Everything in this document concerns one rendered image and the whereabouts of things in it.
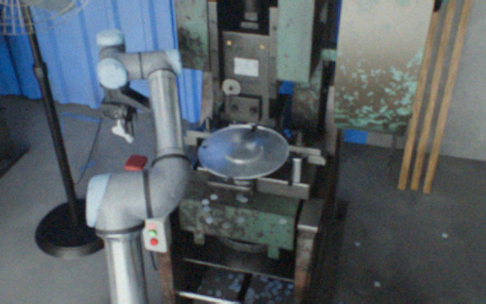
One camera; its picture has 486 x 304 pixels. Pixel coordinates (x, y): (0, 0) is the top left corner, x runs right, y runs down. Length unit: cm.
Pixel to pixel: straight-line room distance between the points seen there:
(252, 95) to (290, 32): 26
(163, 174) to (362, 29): 54
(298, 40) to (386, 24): 40
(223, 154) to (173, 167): 50
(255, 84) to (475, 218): 154
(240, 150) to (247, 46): 35
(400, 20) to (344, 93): 22
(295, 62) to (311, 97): 41
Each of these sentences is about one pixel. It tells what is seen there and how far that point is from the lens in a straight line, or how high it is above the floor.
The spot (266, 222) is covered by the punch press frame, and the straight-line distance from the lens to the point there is 185.
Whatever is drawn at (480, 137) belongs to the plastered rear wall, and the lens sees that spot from 326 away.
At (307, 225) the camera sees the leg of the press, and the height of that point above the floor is 64.
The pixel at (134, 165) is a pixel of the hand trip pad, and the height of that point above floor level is 76.
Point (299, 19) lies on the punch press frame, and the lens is 158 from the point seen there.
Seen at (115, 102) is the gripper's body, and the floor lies 98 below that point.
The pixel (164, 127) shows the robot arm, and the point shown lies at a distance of 143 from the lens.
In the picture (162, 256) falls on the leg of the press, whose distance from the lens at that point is 203.
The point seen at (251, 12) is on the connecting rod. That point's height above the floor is 122.
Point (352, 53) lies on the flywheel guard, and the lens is 129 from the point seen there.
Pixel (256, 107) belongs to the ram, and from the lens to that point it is 175.
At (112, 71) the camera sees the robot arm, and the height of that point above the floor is 116.
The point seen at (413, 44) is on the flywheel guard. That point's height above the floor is 134.
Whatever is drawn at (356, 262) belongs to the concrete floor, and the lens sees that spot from 260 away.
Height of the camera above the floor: 187
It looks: 36 degrees down
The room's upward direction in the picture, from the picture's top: 1 degrees counter-clockwise
